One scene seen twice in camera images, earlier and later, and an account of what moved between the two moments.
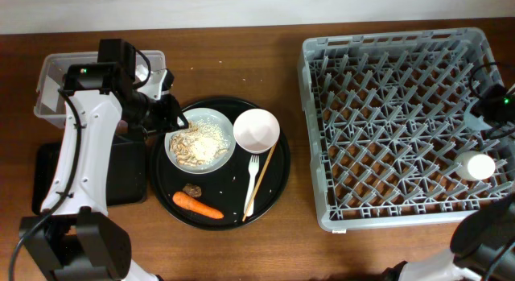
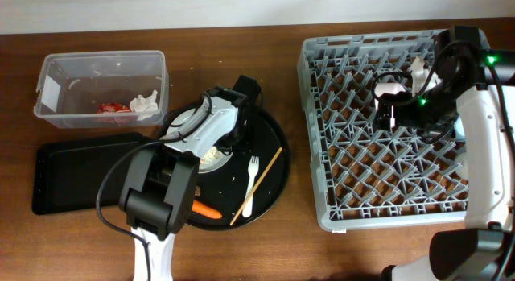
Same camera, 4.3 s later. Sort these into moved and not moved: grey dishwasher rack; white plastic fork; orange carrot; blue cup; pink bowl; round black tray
Moved: pink bowl; blue cup
Not moved: round black tray; white plastic fork; grey dishwasher rack; orange carrot
